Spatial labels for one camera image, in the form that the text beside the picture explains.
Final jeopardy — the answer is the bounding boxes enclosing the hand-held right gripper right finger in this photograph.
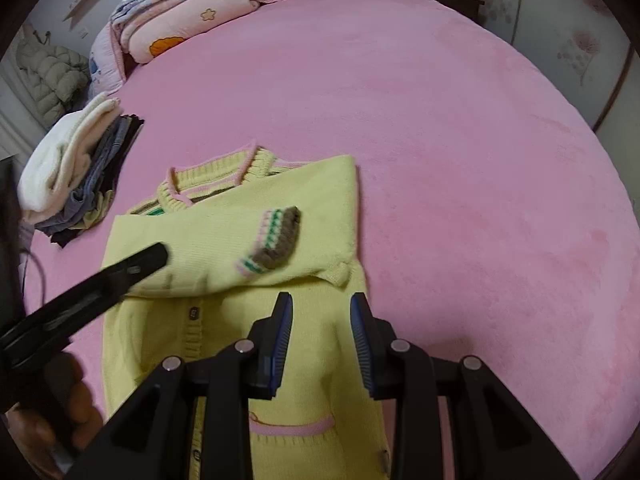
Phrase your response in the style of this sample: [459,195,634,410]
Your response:
[350,292,581,480]

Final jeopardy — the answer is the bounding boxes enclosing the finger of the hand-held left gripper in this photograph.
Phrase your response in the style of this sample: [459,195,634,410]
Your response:
[0,242,169,370]

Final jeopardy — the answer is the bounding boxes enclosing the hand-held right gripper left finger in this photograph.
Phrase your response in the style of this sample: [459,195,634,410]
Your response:
[65,292,293,480]

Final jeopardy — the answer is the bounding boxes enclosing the yellow knit sweater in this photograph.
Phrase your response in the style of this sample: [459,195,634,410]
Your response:
[101,145,393,480]

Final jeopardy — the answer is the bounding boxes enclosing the person's left hand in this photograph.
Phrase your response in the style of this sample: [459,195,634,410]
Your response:
[5,352,107,478]

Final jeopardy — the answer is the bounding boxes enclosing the grey pants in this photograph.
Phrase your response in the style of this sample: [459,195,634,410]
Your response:
[36,204,93,235]

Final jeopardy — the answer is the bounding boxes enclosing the olive garment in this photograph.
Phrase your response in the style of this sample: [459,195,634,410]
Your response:
[81,190,115,231]

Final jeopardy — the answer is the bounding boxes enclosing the white fleece garment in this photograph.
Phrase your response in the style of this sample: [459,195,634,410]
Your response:
[17,92,123,213]

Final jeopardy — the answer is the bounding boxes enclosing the blue jeans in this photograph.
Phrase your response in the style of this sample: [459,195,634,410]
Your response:
[37,115,136,226]

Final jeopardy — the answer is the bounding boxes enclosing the black garment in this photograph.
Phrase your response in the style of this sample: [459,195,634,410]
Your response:
[50,116,146,249]

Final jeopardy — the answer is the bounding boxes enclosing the beige puffer jacket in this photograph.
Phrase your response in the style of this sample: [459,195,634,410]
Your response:
[15,30,93,131]

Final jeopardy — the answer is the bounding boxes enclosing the pink bed blanket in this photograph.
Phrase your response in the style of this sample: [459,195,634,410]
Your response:
[22,0,640,480]

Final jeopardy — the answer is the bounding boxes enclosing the small printed pink cushion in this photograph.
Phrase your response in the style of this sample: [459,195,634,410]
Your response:
[89,25,126,98]

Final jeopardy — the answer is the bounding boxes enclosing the folded floral quilt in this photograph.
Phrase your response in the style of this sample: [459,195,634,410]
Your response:
[109,0,261,65]

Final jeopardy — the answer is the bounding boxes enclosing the dark wooden nightstand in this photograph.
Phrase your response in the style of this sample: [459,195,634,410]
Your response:
[400,0,486,26]

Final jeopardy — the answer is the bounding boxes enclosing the floral sliding wardrobe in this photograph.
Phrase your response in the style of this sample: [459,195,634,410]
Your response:
[450,0,640,136]

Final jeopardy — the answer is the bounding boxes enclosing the black cable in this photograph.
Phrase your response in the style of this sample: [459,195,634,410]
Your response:
[19,242,47,311]

